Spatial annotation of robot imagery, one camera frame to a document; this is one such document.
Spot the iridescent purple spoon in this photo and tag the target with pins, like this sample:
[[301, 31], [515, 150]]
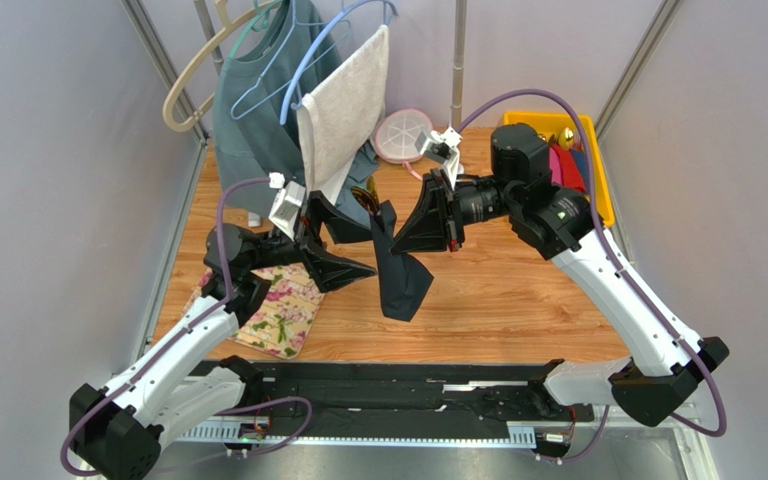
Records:
[[366, 195]]

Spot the white hanging towel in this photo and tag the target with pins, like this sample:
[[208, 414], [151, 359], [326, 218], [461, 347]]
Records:
[[340, 115]]

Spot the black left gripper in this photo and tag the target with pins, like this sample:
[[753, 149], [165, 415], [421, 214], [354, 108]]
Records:
[[327, 273]]

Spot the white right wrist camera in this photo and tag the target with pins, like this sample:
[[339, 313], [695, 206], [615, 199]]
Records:
[[443, 148]]

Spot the light blue clothes hanger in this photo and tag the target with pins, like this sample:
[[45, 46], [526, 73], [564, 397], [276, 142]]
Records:
[[320, 47]]

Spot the red rolled napkin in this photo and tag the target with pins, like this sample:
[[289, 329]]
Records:
[[571, 176]]

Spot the pink rolled napkin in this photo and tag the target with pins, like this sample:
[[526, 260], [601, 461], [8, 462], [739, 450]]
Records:
[[555, 167]]

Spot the metal rack pole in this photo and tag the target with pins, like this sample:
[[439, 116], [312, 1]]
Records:
[[459, 46]]

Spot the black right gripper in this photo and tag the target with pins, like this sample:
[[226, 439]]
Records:
[[447, 212]]

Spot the pink white mesh basket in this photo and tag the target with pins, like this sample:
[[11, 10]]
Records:
[[395, 136]]

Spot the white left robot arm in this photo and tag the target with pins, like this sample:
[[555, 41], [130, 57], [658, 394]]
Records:
[[120, 429]]

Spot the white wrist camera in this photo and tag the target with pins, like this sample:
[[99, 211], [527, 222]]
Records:
[[443, 148], [287, 203]]

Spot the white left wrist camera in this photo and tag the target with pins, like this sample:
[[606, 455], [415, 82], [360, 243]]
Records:
[[287, 203]]

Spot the black paper napkin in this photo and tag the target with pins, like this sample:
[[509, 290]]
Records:
[[403, 280]]

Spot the beige clothes hanger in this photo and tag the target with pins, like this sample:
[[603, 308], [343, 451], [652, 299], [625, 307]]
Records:
[[198, 35]]

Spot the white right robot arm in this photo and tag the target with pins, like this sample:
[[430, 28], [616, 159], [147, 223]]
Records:
[[667, 359]]

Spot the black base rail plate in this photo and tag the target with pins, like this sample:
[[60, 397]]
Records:
[[404, 401]]

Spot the gold spoon in bin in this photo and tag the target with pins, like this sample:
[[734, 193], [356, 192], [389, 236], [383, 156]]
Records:
[[567, 138]]

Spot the navy rolled napkin right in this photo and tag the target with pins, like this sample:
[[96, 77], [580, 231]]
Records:
[[583, 165]]

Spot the teal clothes hanger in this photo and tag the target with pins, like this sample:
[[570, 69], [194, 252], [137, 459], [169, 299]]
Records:
[[260, 35]]

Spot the floral placemat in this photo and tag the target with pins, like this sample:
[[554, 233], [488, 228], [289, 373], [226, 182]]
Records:
[[279, 330]]

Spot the teal hanging shirt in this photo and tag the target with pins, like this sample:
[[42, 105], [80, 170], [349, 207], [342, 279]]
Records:
[[257, 145]]

